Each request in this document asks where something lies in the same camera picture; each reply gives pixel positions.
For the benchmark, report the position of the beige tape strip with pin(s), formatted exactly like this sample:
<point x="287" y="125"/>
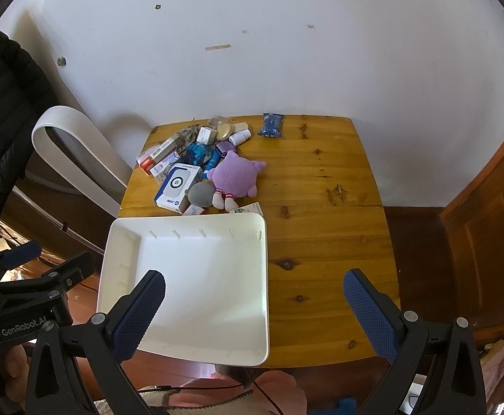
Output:
<point x="217" y="47"/>

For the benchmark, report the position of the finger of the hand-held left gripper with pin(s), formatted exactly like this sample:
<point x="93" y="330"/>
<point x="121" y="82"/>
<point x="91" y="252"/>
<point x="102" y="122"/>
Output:
<point x="18" y="256"/>
<point x="70" y="268"/>

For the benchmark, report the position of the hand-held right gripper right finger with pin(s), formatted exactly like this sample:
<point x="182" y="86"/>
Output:
<point x="369" y="315"/>

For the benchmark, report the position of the small white carton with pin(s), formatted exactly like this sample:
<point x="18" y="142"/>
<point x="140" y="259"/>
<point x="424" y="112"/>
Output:
<point x="205" y="135"/>

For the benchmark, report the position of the wooden door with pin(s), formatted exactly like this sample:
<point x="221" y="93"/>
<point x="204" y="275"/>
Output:
<point x="485" y="233"/>

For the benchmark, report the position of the white plastic tray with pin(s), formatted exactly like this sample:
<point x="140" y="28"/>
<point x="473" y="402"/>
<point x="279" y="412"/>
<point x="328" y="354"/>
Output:
<point x="200" y="276"/>

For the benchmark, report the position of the pink pack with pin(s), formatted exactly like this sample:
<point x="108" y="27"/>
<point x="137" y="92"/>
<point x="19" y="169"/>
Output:
<point x="192" y="211"/>

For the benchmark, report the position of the black puffer jacket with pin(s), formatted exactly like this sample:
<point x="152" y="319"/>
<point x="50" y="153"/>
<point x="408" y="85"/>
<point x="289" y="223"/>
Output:
<point x="5" y="116"/>

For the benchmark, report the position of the plaid fabric bow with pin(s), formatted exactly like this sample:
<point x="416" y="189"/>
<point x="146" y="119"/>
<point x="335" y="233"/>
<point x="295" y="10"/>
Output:
<point x="187" y="134"/>

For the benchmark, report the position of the white box with printed text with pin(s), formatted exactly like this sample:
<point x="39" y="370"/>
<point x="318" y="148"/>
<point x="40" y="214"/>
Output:
<point x="248" y="209"/>

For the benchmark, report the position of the white and blue box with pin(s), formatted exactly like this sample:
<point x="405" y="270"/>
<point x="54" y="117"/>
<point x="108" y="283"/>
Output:
<point x="176" y="186"/>

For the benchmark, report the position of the person's left hand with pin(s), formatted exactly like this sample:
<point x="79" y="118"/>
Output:
<point x="16" y="363"/>

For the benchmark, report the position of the long red and white box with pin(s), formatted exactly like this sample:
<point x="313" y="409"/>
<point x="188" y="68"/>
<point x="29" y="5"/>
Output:
<point x="161" y="150"/>

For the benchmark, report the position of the dark blue packet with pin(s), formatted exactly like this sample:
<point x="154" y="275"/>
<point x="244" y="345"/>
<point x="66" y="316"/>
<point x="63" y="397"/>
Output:
<point x="271" y="125"/>

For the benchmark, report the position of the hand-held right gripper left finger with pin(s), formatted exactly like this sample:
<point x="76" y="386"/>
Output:
<point x="141" y="313"/>

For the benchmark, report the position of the clear plastic packet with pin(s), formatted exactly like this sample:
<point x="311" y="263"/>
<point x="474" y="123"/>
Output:
<point x="218" y="119"/>

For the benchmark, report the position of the pink packets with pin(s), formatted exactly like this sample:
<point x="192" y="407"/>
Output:
<point x="234" y="177"/>

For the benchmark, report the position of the purple metal tin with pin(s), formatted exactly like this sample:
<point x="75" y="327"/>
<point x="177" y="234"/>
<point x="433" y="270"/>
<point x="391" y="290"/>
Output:
<point x="225" y="148"/>

